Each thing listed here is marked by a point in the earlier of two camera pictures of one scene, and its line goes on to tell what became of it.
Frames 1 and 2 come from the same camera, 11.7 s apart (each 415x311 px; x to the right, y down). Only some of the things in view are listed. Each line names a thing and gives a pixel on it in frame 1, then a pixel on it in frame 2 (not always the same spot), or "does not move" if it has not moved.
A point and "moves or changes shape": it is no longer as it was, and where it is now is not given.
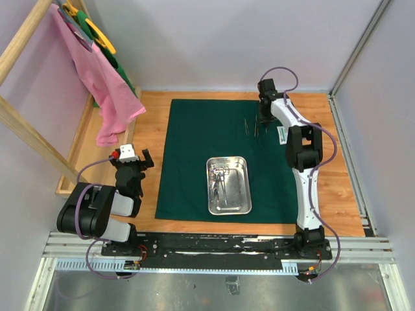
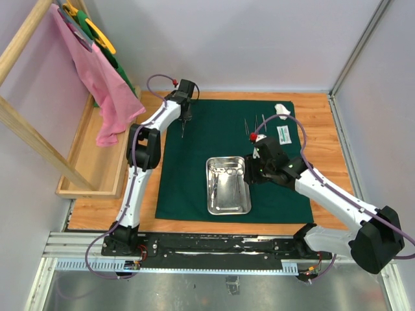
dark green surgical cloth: [198, 129] does not move
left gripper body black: [134, 166] → [187, 115]
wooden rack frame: [85, 161] does not move
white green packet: [283, 133] does not move
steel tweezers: [246, 127] does not move
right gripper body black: [264, 116] → [258, 172]
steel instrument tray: [228, 183] does not move
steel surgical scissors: [216, 175] moves or changes shape
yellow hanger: [102, 41] does not move
